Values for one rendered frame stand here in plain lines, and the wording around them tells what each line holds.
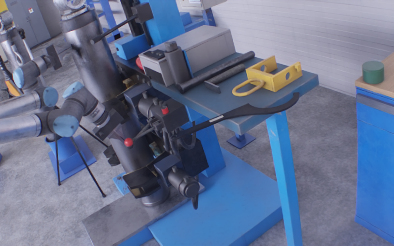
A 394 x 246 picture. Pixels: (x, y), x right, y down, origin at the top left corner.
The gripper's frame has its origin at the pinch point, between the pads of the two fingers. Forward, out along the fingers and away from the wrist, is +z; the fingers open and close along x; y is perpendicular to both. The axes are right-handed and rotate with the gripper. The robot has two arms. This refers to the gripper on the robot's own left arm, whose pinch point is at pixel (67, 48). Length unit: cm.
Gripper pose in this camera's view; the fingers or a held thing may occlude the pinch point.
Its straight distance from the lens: 188.1
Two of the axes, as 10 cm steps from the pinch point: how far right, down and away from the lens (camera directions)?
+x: 2.6, 8.3, 5.0
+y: -8.0, -1.1, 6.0
